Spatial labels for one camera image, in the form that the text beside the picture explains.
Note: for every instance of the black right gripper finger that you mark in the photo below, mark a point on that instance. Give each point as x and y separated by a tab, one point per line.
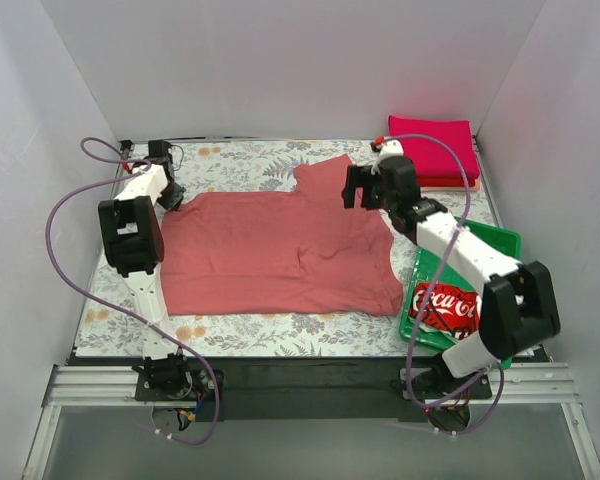
355	178
371	190

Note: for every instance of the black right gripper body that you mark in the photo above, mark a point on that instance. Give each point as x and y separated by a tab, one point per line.
368	185

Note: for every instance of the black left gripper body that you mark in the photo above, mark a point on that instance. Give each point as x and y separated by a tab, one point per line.
170	195

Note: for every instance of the salmon pink t shirt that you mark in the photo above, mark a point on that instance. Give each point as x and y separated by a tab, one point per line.
270	252

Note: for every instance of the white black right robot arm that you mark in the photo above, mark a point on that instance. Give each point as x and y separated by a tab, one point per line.
518	304

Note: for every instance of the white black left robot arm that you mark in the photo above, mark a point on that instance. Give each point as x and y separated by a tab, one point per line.
134	247

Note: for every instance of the folded red shirt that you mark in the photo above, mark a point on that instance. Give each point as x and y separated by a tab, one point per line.
442	183

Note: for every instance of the folded magenta shirt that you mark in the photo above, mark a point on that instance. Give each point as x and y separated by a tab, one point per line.
411	131

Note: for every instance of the floral patterned table cloth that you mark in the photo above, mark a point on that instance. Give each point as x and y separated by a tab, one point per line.
106	334

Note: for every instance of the green plastic bin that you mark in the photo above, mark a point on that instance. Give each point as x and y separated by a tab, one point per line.
505	241

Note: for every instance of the red white coca cola shirt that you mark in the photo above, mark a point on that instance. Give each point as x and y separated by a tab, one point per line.
450	310

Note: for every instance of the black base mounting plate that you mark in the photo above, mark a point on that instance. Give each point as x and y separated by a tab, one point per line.
294	388

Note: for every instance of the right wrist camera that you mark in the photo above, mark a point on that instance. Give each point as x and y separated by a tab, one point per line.
385	148

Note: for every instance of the aluminium frame rail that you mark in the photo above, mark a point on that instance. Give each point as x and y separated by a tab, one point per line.
524	383

